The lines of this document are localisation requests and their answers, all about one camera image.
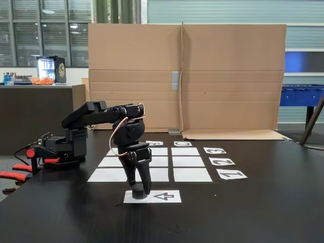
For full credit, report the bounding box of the black round token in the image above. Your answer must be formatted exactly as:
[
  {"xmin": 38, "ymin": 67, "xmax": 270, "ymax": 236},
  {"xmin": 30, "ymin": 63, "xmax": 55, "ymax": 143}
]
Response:
[{"xmin": 131, "ymin": 183, "xmax": 148, "ymax": 200}]

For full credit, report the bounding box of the paper label number 3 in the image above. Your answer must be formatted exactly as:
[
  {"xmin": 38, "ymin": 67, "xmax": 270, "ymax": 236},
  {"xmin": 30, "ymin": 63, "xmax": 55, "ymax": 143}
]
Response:
[{"xmin": 203, "ymin": 147, "xmax": 227, "ymax": 154}]

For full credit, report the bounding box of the small brown cardboard sheet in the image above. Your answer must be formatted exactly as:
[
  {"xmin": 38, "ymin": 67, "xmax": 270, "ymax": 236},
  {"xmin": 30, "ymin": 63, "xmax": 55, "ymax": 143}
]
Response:
[{"xmin": 72, "ymin": 78, "xmax": 92, "ymax": 130}]

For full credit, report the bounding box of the large brown cardboard panel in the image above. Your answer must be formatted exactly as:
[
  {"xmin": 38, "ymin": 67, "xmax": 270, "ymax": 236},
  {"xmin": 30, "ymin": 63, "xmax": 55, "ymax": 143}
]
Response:
[{"xmin": 88, "ymin": 23, "xmax": 183, "ymax": 133}]

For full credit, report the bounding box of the large cardboard panel with flap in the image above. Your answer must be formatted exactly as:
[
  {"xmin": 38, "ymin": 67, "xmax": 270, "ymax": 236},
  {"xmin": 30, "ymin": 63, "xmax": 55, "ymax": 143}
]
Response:
[{"xmin": 180, "ymin": 21, "xmax": 289, "ymax": 140}]

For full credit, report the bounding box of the black clamp with red knob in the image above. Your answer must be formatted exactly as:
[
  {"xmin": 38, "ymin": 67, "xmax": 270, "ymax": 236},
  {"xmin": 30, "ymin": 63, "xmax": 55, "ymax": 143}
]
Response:
[{"xmin": 25, "ymin": 144, "xmax": 61, "ymax": 175}]

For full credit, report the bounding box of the blue foosball table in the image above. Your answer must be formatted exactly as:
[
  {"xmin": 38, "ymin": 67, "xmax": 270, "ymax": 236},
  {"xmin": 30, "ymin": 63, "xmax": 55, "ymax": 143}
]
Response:
[{"xmin": 279, "ymin": 84, "xmax": 324, "ymax": 130}]

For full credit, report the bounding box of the dark brown counter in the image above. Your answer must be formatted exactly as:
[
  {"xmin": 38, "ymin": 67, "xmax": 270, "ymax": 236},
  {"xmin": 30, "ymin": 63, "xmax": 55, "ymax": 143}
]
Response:
[{"xmin": 0, "ymin": 85, "xmax": 87, "ymax": 155}]

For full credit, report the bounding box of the bowl of orange snacks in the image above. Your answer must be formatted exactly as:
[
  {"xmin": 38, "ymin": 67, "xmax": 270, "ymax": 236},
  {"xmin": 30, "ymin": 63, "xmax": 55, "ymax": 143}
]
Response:
[{"xmin": 27, "ymin": 76, "xmax": 55, "ymax": 86}]

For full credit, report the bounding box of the black mini fridge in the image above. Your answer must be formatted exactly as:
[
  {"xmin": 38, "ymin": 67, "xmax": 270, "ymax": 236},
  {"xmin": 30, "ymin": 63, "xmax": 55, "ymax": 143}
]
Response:
[{"xmin": 36, "ymin": 55, "xmax": 67, "ymax": 84}]

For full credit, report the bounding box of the paper label number 1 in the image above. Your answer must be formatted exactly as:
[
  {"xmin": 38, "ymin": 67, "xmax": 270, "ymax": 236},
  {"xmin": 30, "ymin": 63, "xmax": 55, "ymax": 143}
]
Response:
[{"xmin": 216, "ymin": 170, "xmax": 248, "ymax": 180}]

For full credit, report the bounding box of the white arrow paper sheet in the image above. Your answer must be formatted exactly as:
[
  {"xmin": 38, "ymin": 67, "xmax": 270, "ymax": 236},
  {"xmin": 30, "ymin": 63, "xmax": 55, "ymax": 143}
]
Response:
[{"xmin": 123, "ymin": 190, "xmax": 182, "ymax": 204}]

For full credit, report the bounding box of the paper label number 2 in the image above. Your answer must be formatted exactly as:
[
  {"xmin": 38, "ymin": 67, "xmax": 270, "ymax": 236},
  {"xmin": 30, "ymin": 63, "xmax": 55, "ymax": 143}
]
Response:
[{"xmin": 209, "ymin": 157, "xmax": 236, "ymax": 167}]

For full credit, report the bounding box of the red clamp handle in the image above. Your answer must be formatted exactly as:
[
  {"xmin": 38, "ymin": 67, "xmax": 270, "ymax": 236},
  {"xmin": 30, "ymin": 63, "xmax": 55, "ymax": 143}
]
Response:
[
  {"xmin": 12, "ymin": 164, "xmax": 33, "ymax": 172},
  {"xmin": 0, "ymin": 171, "xmax": 27, "ymax": 182}
]

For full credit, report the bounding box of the white pink robot cable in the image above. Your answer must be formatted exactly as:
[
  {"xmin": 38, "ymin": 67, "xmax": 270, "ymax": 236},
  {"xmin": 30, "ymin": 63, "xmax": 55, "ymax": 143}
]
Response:
[{"xmin": 109, "ymin": 102, "xmax": 146, "ymax": 156}]

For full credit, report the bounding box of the brown wooden stand leg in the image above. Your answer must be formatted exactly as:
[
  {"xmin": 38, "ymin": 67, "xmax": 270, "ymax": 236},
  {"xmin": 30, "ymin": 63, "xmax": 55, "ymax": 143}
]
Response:
[{"xmin": 298, "ymin": 96, "xmax": 324, "ymax": 146}]

